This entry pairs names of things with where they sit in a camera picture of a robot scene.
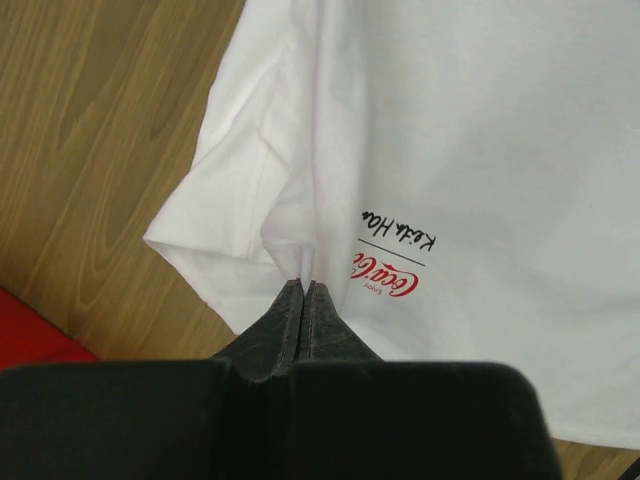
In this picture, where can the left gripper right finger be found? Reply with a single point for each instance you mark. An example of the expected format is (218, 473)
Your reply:
(322, 335)

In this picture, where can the red plastic bin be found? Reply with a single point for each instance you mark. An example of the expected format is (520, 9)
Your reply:
(27, 338)

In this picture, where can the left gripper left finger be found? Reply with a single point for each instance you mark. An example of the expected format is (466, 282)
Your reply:
(270, 345)

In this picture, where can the white printed t shirt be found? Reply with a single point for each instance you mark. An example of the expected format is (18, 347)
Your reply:
(463, 176)

